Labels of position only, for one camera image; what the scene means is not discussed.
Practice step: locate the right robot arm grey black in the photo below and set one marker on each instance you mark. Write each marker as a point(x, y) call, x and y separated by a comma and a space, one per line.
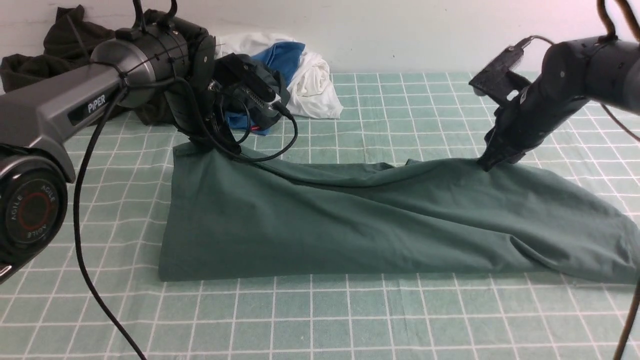
point(572, 74)

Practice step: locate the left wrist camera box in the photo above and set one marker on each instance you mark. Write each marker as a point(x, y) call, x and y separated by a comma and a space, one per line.
point(252, 90)

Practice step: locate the dark olive crumpled garment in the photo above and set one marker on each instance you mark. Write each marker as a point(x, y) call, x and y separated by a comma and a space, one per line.
point(72, 40)

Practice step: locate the blue crumpled garment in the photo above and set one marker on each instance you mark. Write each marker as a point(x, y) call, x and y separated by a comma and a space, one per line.
point(282, 57)

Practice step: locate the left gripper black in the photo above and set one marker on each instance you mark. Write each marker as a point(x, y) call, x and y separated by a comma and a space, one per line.
point(198, 115)

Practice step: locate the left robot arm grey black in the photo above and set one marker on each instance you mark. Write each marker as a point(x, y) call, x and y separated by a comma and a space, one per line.
point(168, 56)

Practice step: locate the white crumpled garment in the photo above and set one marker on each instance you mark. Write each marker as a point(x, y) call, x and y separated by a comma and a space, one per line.
point(312, 91)

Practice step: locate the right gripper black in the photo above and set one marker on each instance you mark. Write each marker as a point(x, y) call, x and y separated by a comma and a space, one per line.
point(524, 123)

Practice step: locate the green long sleeve shirt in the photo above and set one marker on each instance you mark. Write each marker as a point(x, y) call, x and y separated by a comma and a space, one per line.
point(230, 219)

